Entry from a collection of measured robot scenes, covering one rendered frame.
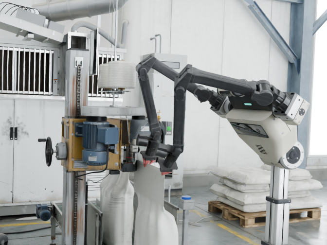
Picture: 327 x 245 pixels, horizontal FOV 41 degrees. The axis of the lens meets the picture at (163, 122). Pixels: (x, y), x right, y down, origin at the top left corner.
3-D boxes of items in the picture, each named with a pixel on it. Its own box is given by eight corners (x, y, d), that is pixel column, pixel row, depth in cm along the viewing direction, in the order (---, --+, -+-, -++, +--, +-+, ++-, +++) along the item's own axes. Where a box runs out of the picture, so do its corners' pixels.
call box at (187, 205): (194, 208, 279) (194, 199, 279) (183, 209, 276) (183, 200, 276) (188, 205, 286) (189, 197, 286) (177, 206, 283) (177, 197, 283)
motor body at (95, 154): (111, 166, 248) (113, 122, 247) (85, 166, 242) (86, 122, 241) (104, 162, 262) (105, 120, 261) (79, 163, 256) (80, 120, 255)
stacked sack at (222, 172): (267, 179, 568) (268, 167, 568) (223, 181, 545) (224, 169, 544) (249, 174, 608) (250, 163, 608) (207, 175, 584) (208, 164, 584)
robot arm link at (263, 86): (281, 97, 199) (280, 91, 203) (266, 85, 195) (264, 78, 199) (266, 110, 204) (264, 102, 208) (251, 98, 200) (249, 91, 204)
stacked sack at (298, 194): (312, 199, 567) (313, 188, 567) (286, 201, 550) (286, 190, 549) (280, 188, 628) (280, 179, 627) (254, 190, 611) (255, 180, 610)
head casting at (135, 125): (164, 162, 284) (166, 116, 282) (128, 163, 274) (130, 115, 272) (147, 156, 311) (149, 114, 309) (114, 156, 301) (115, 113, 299)
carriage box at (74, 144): (121, 169, 271) (122, 119, 270) (66, 171, 258) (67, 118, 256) (109, 164, 294) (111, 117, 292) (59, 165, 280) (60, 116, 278)
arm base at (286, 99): (285, 93, 210) (274, 114, 208) (274, 84, 207) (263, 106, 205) (298, 93, 202) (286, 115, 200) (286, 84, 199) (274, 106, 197)
